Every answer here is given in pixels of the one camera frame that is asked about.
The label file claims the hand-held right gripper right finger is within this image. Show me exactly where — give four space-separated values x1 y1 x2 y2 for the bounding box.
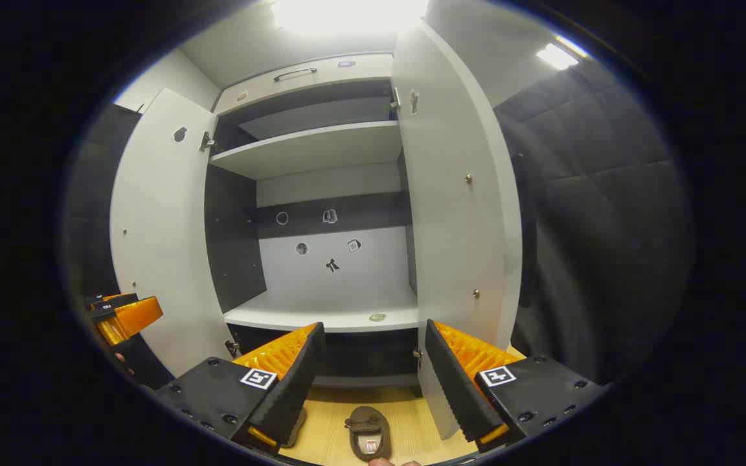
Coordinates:
424 319 609 452

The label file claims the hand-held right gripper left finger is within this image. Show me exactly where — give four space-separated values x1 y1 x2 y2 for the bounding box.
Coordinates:
155 322 326 452

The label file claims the brown fuzzy shoe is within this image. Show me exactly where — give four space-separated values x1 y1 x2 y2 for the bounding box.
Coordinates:
345 406 392 461
280 408 308 449

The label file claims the white shoe cabinet door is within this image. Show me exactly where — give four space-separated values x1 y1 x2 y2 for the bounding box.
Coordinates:
109 88 235 378
390 21 525 441

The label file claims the white shoe cabinet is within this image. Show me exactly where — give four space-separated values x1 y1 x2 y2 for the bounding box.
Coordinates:
205 53 423 389

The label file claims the ceiling light panel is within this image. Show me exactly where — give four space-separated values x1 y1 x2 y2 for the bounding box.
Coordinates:
271 0 430 34
536 36 589 71

